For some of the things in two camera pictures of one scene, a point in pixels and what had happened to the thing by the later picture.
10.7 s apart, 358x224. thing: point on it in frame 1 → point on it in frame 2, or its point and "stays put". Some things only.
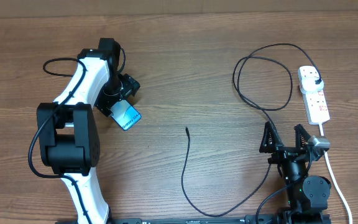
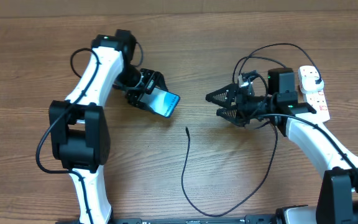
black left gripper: [130, 84] → [133, 98]
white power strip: [316, 106] stays put
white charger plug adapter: [309, 85] stays put
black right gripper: [283, 152] → [232, 92]
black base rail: [250, 219] stays put
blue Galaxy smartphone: [125, 114] → [163, 102]
